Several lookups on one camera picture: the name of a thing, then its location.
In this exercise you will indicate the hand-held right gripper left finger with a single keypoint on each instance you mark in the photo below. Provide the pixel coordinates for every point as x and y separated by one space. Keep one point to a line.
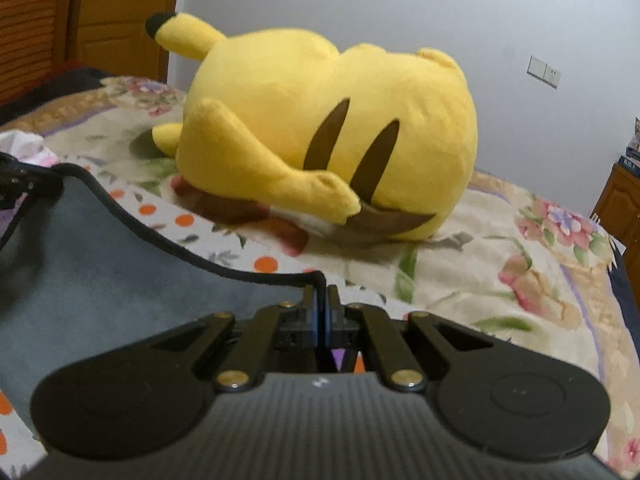
314 325

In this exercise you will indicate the dark cloth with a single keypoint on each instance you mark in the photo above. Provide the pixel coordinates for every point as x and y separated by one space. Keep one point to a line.
65 77

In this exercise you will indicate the floral blanket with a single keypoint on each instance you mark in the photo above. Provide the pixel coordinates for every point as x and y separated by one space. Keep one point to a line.
480 270

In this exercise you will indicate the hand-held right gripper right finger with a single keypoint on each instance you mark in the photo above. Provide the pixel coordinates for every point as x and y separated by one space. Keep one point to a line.
328 325

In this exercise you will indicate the wooden door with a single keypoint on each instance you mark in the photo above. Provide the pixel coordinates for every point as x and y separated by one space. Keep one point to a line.
120 15

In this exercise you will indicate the orange ribbed headboard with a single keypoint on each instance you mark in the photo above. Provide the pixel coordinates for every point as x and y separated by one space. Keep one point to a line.
30 25

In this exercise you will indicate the wooden cabinet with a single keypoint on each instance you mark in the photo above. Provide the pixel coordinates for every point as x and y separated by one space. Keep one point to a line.
620 205

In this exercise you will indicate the white wall socket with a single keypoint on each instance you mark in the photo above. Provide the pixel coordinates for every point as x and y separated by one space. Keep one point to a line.
543 71

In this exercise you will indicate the yellow plush toy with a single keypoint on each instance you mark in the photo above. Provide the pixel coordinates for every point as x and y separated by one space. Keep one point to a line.
300 110

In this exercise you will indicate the stack of books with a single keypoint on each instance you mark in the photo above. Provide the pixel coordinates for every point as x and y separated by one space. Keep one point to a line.
633 147

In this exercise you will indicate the white pink cloth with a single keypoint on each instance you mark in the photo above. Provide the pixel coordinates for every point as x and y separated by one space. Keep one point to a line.
22 146

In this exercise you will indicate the grey towel with black edge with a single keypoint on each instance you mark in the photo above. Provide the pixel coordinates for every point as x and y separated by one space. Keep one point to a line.
115 280

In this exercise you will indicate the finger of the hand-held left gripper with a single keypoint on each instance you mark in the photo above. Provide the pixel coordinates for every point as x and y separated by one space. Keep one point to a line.
35 180

